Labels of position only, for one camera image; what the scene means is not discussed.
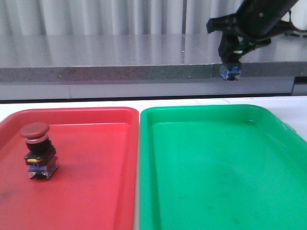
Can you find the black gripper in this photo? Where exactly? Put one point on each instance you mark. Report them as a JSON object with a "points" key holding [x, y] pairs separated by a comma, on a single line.
{"points": [[255, 21]]}

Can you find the green mushroom push button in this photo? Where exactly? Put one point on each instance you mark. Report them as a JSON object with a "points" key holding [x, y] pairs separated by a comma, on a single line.
{"points": [[230, 71]]}

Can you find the red mushroom push button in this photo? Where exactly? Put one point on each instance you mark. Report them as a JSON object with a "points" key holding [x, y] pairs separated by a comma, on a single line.
{"points": [[41, 160]]}

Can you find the white container on counter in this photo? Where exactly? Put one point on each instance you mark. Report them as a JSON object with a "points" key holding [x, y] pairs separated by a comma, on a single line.
{"points": [[298, 17]]}

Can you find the green plastic tray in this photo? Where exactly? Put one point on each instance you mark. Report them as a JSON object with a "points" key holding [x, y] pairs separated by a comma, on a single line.
{"points": [[221, 167]]}

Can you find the red plastic tray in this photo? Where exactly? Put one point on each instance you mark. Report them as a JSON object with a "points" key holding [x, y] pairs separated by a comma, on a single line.
{"points": [[94, 186]]}

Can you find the grey stone counter ledge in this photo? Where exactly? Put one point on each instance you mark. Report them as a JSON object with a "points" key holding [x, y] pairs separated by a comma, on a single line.
{"points": [[83, 67]]}

